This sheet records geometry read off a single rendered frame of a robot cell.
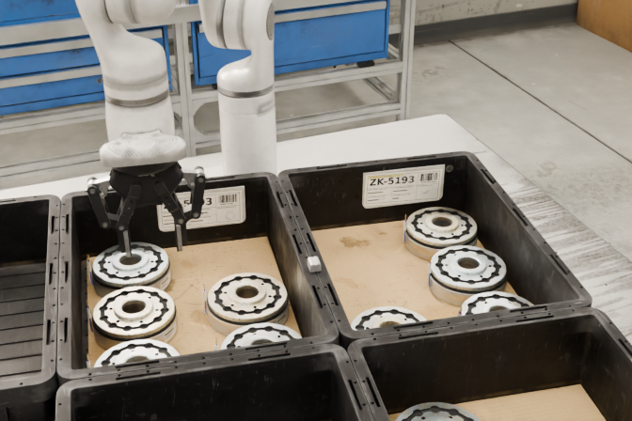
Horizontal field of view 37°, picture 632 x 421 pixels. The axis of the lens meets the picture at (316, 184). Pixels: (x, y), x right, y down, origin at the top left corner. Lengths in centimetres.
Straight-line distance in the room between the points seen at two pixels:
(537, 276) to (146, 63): 56
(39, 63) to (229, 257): 183
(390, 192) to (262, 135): 26
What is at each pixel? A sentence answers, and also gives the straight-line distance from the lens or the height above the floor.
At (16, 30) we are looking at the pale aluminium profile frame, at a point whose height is 60.
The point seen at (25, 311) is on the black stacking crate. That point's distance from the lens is 129.
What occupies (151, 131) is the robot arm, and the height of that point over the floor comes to 112.
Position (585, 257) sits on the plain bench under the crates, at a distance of 163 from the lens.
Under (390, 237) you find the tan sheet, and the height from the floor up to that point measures 83.
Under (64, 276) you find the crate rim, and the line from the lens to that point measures 116.
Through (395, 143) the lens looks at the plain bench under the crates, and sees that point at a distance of 195.
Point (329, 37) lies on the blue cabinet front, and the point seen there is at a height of 43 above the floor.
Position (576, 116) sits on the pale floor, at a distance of 388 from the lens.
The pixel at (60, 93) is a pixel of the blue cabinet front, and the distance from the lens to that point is 313.
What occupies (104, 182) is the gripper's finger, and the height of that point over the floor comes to 105.
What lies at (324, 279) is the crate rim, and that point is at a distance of 111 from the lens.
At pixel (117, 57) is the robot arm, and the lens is 101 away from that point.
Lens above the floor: 156
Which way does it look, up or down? 29 degrees down
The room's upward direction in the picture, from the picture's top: straight up
